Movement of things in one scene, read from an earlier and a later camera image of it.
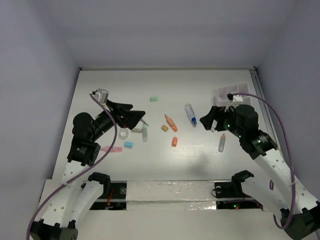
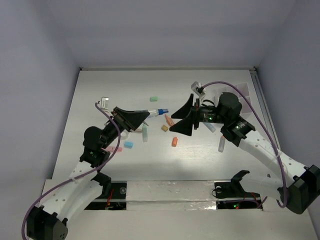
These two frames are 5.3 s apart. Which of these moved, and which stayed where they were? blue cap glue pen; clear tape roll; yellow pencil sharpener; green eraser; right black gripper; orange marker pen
Moved: blue cap glue pen; right black gripper
Stayed: orange marker pen; clear tape roll; green eraser; yellow pencil sharpener
